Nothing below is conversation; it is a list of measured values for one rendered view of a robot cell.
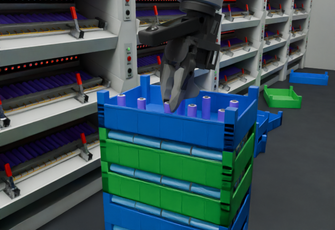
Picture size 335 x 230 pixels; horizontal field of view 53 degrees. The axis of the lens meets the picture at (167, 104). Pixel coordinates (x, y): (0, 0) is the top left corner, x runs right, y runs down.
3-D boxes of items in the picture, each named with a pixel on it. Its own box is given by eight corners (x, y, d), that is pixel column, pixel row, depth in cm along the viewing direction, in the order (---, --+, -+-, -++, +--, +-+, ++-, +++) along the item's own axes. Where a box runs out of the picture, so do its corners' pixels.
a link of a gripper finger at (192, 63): (191, 91, 64) (199, 45, 63) (184, 90, 63) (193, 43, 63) (176, 88, 68) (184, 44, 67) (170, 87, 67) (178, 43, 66)
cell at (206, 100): (211, 124, 74) (212, 96, 73) (208, 126, 73) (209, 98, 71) (203, 122, 75) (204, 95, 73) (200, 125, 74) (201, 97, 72)
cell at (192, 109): (197, 134, 69) (198, 103, 67) (194, 137, 67) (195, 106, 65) (189, 132, 70) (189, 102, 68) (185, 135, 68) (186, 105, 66)
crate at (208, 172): (254, 151, 81) (256, 119, 79) (230, 192, 63) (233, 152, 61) (144, 131, 94) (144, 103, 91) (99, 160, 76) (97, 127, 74)
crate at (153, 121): (256, 119, 79) (259, 86, 76) (233, 152, 61) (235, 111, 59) (144, 103, 91) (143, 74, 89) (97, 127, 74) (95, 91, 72)
